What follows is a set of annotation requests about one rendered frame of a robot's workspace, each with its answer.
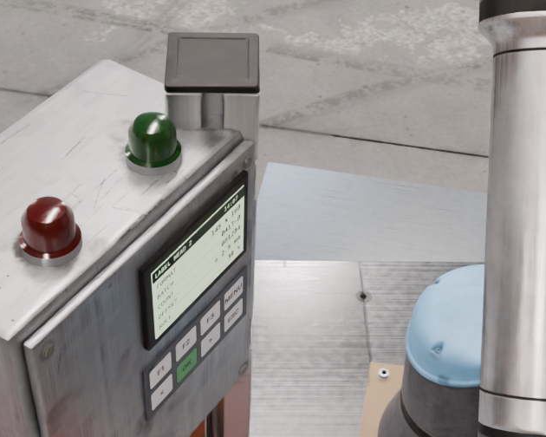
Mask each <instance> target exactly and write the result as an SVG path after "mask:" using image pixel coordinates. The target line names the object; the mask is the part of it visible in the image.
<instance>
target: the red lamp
mask: <svg viewBox="0 0 546 437"><path fill-rule="evenodd" d="M21 225H22V229H23V230H22V231H21V234H20V237H19V242H20V247H21V252H22V254H23V257H24V258H25V259H26V260H27V261H29V262H30V263H31V264H34V265H37V266H41V267H56V266H60V265H63V264H66V263H68V262H70V261H71V260H73V259H74V258H75V257H76V256H77V255H78V254H79V253H80V251H81V248H82V236H81V229H80V227H79V226H78V224H76V223H75V215H74V212H73V210H72V208H71V207H70V206H69V205H67V204H66V203H64V202H63V201H62V200H60V199H58V198H56V197H50V196H46V197H41V198H38V199H35V200H33V201H32V202H31V203H30V204H29V205H28V207H27V208H26V209H25V211H24V212H23V215H22V217H21Z"/></svg>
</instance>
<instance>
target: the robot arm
mask: <svg viewBox="0 0 546 437"><path fill-rule="evenodd" d="M478 31H479V32H480V33H481V34H482V35H483V36H484V37H485V38H486V39H487V40H488V41H489V42H490V44H491V45H492V48H493V64H492V86H491V129H490V151H489V172H488V193H487V215H486V237H485V259H484V264H477V265H470V266H465V267H461V268H458V269H456V270H453V271H449V272H447V273H446V274H444V275H442V276H440V277H438V278H437V279H436V280H435V281H434V282H433V283H432V284H430V285H429V286H428V287H426V289H425V290H424V291H423V292H422V294H421V295H420V297H419V299H418V301H417V303H416V304H415V307H414V310H413V317H412V319H411V321H410V323H409V325H408V328H407V332H406V359H405V365H404V372H403V378H402V384H401V389H400V390H399V391H398V392H397V394H396V395H395V396H394V397H393V399H392V400H391V401H390V402H389V403H388V404H387V406H386V408H385V410H384V412H383V414H382V416H381V418H380V424H379V428H378V434H377V437H546V0H479V21H478Z"/></svg>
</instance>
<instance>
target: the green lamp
mask: <svg viewBox="0 0 546 437"><path fill-rule="evenodd" d="M125 155H126V162H127V165H128V166H129V167H130V168H131V169H132V170H133V171H134V172H136V173H139V174H142V175H146V176H160V175H164V174H167V173H169V172H171V171H173V170H174V169H176V168H177V167H178V166H179V164H180V162H181V159H182V154H181V145H180V143H179V141H178V140H177V132H176V127H175V125H174V124H173V122H172V121H171V120H170V119H169V118H168V117H167V116H166V115H165V114H162V113H160V112H154V111H150V112H145V113H142V114H140V115H138V116H137V117H136V118H135V119H134V121H133V122H132V124H131V125H130V127H129V128H128V143H127V144H126V148H125Z"/></svg>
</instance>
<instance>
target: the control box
mask: <svg viewBox="0 0 546 437"><path fill-rule="evenodd" d="M150 111H154V112H160V113H162V114H166V109H165V90H164V84H163V83H161V82H157V81H155V80H154V79H152V78H149V77H147V76H145V75H142V74H140V73H138V72H136V71H134V70H131V69H130V68H127V67H125V66H122V65H120V64H119V63H117V62H113V61H111V60H101V61H99V62H97V63H96V64H95V65H94V66H92V67H91V68H89V69H88V70H87V71H85V72H84V73H83V74H81V75H79V76H78V77H77V78H75V79H74V80H73V81H72V82H70V83H69V84H68V85H66V86H65V87H64V88H62V89H61V90H59V91H58V92H57V93H55V94H54V95H52V96H51V97H49V98H48V99H47V100H46V101H45V102H43V103H42V104H41V105H39V106H38V107H36V108H35V109H33V110H32V111H31V112H29V113H28V114H26V115H25V116H24V117H23V118H22V119H20V120H19V121H17V122H16V123H15V124H13V125H12V126H11V127H9V128H7V129H6V130H5V131H3V132H2V133H1V134H0V437H189V436H190V435H191V434H192V432H193V431H194V430H195V429H196V428H197V427H198V425H199V424H200V423H201V422H202V421H203V420H204V419H205V417H206V416H207V415H208V414H209V413H210V412H211V411H212V410H213V409H214V408H215V407H216V406H217V404H218V403H219V402H220V401H221V400H222V398H223V397H224V396H225V395H226V394H227V393H228V391H229V390H230V389H231V388H232V387H233V386H234V384H235V383H236V382H237V381H238V380H239V379H240V377H241V376H242V375H243V374H244V373H245V372H246V370H247V369H248V367H249V346H250V282H251V250H252V218H253V186H254V152H255V143H254V142H253V141H252V140H244V137H243V136H242V134H241V133H240V131H237V130H234V129H226V128H224V117H223V116H212V115H201V128H176V132H177V140H178V141H179V143H180V145H181V154H182V159H181V162H180V164H179V166H178V167H177V168H176V169H174V170H173V171H171V172H169V173H167V174H164V175H160V176H146V175H142V174H139V173H136V172H134V171H133V170H132V169H131V168H130V167H129V166H128V165H127V162H126V155H125V148H126V144H127V143H128V128H129V127H130V125H131V124H132V122H133V121H134V119H135V118H136V117H137V116H138V115H140V114H142V113H145V112H150ZM243 170H245V171H247V172H248V213H247V251H246V252H245V254H244V255H243V256H242V257H241V258H240V259H239V260H238V261H237V262H236V263H235V264H234V265H233V266H232V267H231V268H230V269H229V270H228V271H227V272H226V273H225V274H224V275H223V276H222V277H221V278H220V279H219V280H218V281H217V282H216V283H215V284H214V285H213V286H212V287H211V288H210V289H209V290H208V291H207V292H206V293H205V294H204V295H203V296H202V297H201V298H200V299H199V300H198V301H197V302H196V303H195V304H194V306H193V307H192V308H191V309H190V310H189V311H188V312H187V313H186V314H185V315H184V316H183V317H182V318H181V319H180V320H179V321H178V322H177V323H176V324H175V325H174V326H173V327H172V328H171V329H170V330H169V331H168V332H167V333H166V334H165V336H164V337H163V338H162V339H161V340H160V341H159V342H158V343H157V344H156V345H155V346H154V347H153V348H152V349H151V350H150V351H148V350H146V349H145V348H144V337H143V326H142V315H141V304H140V283H139V268H140V267H141V266H142V265H143V264H144V263H145V262H146V261H147V260H148V259H149V258H150V257H151V256H152V255H154V254H155V253H156V252H157V251H158V250H159V249H160V248H161V247H162V246H163V245H164V244H165V243H166V242H167V241H168V240H170V239H171V238H172V237H173V236H174V235H175V234H176V233H177V232H178V231H179V230H180V229H181V228H182V227H183V226H184V225H186V224H187V223H188V222H189V221H190V220H191V219H192V218H193V217H194V216H195V215H196V214H197V213H198V212H199V211H200V210H202V209H203V208H204V207H205V206H206V205H207V204H208V203H209V202H210V201H211V200H212V199H213V198H214V197H215V196H216V195H217V194H219V193H220V192H221V191H222V190H223V189H224V188H225V187H226V186H227V185H228V184H229V183H230V182H231V181H232V180H233V179H235V178H236V177H237V176H238V175H239V174H240V173H241V172H242V171H243ZM46 196H50V197H56V198H58V199H60V200H62V201H63V202H64V203H66V204H67V205H69V206H70V207H71V208H72V210H73V212H74V215H75V223H76V224H78V226H79V227H80V229H81V236H82V248H81V251H80V253H79V254H78V255H77V256H76V257H75V258H74V259H73V260H71V261H70V262H68V263H66V264H63V265H60V266H56V267H41V266H37V265H34V264H31V263H30V262H29V261H27V260H26V259H25V258H24V257H23V254H22V252H21V247H20V242H19V237H20V234H21V231H22V230H23V229H22V225H21V217H22V215H23V212H24V211H25V209H26V208H27V207H28V205H29V204H30V203H31V202H32V201H33V200H35V199H38V198H41V197H46ZM245 265H248V269H247V306H246V315H245V316H244V317H243V318H242V319H241V320H240V321H239V323H238V324H237V325H236V326H235V327H234V328H233V329H232V330H231V331H230V333H229V334H228V335H227V336H226V337H225V338H224V339H223V340H222V341H221V342H220V344H219V345H218V346H217V347H216V348H215V349H214V350H213V351H212V352H211V353H210V354H209V355H208V356H207V357H206V358H205V359H204V360H203V361H202V362H201V364H200V365H199V366H198V367H197V368H196V369H195V370H194V371H193V372H192V374H191V375H190V376H189V377H188V378H187V379H186V380H185V381H184V382H183V383H182V385H181V386H180V387H179V388H178V389H177V390H176V391H175V392H174V393H173V394H172V396H171V397H170V398H169V399H168V400H167V401H166V402H165V403H164V404H163V406H162V407H161V408H160V409H159V410H158V411H157V412H156V413H155V414H154V415H153V417H152V418H151V419H150V420H149V421H146V411H145V401H144V391H143V381H142V372H143V371H144V370H145V369H146V368H147V367H148V366H149V365H150V364H151V363H152V362H153V361H154V360H155V359H156V358H157V357H158V356H159V354H160V353H161V352H162V351H163V350H164V349H165V348H166V347H167V346H168V345H169V344H170V343H171V342H172V341H173V340H174V339H175V338H176V337H177V336H178V335H179V334H180V333H181V331H182V330H183V329H184V328H185V327H186V326H187V325H188V324H189V323H190V322H191V321H192V320H193V319H194V318H195V317H196V316H197V315H198V314H199V313H200V312H201V311H202V309H203V308H204V307H205V306H206V305H207V304H208V303H209V302H210V301H211V300H212V299H213V298H214V297H215V296H216V295H217V294H218V293H219V292H220V291H221V290H222V289H223V288H224V287H225V286H226V285H227V284H228V283H229V282H230V281H231V280H232V279H233V278H234V277H235V276H236V275H237V274H238V273H239V272H240V271H241V270H242V269H243V267H244V266H245Z"/></svg>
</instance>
